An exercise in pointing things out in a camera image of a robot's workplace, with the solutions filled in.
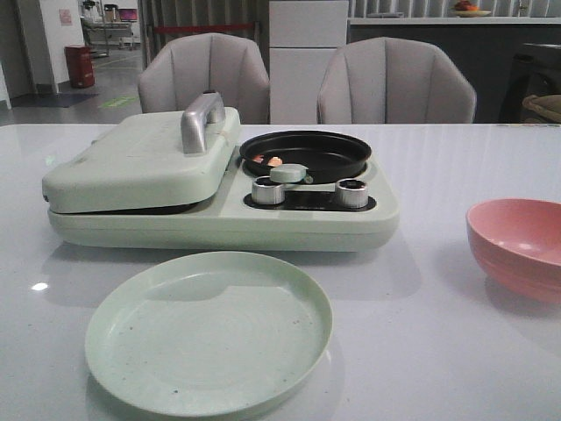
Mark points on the pink bowl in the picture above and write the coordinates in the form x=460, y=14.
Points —
x=516, y=241

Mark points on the left silver control knob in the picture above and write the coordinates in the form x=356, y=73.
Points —
x=267, y=192

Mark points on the grey upholstered chair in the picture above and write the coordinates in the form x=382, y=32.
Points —
x=394, y=81
x=189, y=66

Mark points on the right silver control knob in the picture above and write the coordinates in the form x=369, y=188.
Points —
x=351, y=193

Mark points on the white cabinet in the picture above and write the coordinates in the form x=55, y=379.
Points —
x=303, y=35

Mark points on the red bin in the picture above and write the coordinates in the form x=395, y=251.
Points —
x=79, y=66

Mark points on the orange shrimp piece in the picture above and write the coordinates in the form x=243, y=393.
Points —
x=271, y=161

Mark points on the fruit plate on counter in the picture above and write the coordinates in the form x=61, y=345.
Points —
x=466, y=9

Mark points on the dark grey counter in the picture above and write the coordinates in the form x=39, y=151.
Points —
x=504, y=59

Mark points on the mint green round plate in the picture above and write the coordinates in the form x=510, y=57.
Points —
x=210, y=335

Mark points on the mint green breakfast maker base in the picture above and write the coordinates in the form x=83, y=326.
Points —
x=307, y=220

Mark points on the left grey upholstered chair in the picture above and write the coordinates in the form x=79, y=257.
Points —
x=189, y=66

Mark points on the mint green sandwich maker lid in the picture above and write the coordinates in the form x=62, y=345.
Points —
x=140, y=164

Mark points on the right grey upholstered chair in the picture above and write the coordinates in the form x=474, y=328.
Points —
x=394, y=81

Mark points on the silver control knob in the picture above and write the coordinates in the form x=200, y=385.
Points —
x=351, y=193
x=267, y=192

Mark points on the black round frying pan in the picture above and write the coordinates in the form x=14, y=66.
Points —
x=328, y=156

